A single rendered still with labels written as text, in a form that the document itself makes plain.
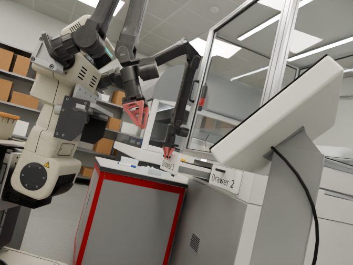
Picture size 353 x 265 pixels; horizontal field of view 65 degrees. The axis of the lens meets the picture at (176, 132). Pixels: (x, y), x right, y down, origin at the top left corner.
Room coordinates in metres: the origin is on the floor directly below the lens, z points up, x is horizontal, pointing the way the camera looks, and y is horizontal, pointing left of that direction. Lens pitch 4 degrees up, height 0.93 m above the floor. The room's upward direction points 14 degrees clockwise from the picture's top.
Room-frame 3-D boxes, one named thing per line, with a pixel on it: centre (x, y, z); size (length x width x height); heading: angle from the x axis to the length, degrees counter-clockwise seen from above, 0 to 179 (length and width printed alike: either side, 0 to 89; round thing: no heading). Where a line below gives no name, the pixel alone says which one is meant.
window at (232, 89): (1.74, -0.24, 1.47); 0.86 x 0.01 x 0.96; 18
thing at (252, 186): (1.89, -0.67, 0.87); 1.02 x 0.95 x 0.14; 18
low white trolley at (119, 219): (2.07, 0.21, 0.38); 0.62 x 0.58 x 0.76; 18
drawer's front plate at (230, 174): (1.47, -0.30, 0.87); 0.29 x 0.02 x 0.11; 18
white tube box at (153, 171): (1.94, 0.10, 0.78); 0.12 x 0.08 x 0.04; 132
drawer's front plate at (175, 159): (1.71, -0.01, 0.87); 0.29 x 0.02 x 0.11; 18
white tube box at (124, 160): (2.25, 0.31, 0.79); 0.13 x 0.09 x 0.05; 109
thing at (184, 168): (1.77, -0.20, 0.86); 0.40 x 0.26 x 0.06; 108
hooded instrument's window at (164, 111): (3.50, 0.02, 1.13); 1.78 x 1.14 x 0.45; 18
